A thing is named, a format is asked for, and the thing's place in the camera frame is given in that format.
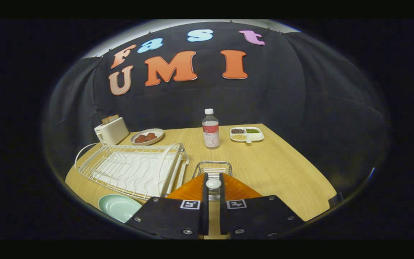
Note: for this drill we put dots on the brown toast slice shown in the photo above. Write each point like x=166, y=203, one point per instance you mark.
x=110, y=119

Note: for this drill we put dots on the clear plastic bottle red label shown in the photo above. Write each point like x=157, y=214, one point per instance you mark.
x=210, y=135

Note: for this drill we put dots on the pile of brown beans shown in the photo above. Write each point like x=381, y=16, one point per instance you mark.
x=238, y=131

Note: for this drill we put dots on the beige plate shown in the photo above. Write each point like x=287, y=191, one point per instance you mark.
x=158, y=132

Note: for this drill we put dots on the pile of yellow beans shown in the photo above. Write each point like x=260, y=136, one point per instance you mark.
x=239, y=137

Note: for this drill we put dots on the white divided tray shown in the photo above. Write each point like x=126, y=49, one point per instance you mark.
x=259, y=137

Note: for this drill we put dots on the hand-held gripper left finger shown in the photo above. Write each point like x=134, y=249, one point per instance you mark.
x=205, y=208

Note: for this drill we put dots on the pile of green beans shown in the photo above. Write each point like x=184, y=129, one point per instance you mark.
x=252, y=131

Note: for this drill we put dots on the mint green plate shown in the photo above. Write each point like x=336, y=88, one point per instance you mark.
x=119, y=207

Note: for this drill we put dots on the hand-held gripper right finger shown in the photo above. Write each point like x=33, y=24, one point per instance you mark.
x=223, y=208

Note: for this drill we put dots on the white toaster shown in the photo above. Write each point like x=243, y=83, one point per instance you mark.
x=113, y=133

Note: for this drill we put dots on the black table clamp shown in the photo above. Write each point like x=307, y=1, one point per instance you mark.
x=336, y=199

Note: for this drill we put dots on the red-brown meat patty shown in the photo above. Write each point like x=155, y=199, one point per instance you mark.
x=141, y=139
x=151, y=136

